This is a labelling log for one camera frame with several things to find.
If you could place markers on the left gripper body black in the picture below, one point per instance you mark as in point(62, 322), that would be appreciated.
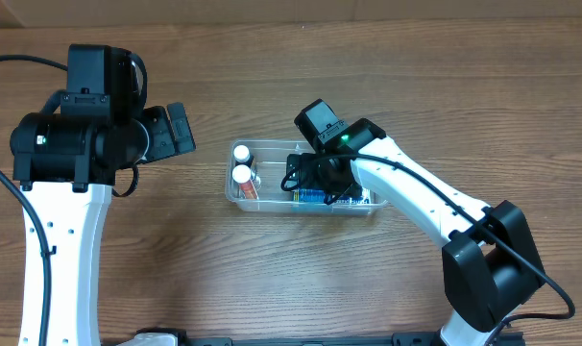
point(177, 128)

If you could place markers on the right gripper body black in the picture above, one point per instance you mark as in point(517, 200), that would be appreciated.
point(312, 173)

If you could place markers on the blue VapoDrops lozenge box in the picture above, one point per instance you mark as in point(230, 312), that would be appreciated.
point(312, 196)

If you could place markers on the white Hansaplast plaster box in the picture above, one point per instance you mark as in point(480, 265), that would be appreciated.
point(360, 197)

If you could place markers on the dark tube with white cap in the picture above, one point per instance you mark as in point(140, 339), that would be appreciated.
point(242, 155)

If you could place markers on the orange tube with white cap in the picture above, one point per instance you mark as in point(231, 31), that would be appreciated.
point(243, 176)

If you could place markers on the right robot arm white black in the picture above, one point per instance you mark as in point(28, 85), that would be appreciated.
point(491, 265)

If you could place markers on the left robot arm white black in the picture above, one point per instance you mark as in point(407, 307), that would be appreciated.
point(65, 160)

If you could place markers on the clear plastic container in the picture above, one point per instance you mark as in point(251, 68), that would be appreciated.
point(270, 166)

